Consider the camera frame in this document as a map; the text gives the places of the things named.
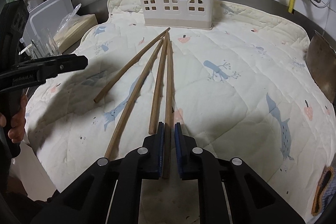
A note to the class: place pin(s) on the cream quilted printed mat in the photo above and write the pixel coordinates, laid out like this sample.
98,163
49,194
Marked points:
236,108

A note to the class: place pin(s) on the pack of wooden chopsticks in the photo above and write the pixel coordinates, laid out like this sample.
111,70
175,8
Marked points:
78,31

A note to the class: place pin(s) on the white plastic cutting board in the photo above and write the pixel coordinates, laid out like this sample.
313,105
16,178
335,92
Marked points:
50,12

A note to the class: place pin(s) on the person's left hand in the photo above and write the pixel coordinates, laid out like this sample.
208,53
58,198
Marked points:
17,127

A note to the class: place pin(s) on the cream house-shaped utensil holder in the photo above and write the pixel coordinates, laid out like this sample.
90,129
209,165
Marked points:
173,14

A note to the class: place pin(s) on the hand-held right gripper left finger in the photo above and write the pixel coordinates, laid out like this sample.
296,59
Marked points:
160,153

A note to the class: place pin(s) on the metal cooking pot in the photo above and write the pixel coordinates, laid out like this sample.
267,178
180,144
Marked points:
323,69

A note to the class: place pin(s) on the brown wooden chopstick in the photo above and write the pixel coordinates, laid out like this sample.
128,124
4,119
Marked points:
134,100
131,65
168,95
158,85

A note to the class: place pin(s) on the grey knitted coaster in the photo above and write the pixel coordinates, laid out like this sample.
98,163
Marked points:
325,190

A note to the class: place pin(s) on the clear plastic bag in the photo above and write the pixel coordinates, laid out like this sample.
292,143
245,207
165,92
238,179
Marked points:
69,15

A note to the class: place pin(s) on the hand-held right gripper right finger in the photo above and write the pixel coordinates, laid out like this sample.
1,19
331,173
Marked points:
179,153

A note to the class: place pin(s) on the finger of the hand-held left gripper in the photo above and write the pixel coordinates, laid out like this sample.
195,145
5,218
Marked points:
13,29
68,64

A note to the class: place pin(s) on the clear glass mug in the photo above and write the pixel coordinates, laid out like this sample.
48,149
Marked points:
46,44

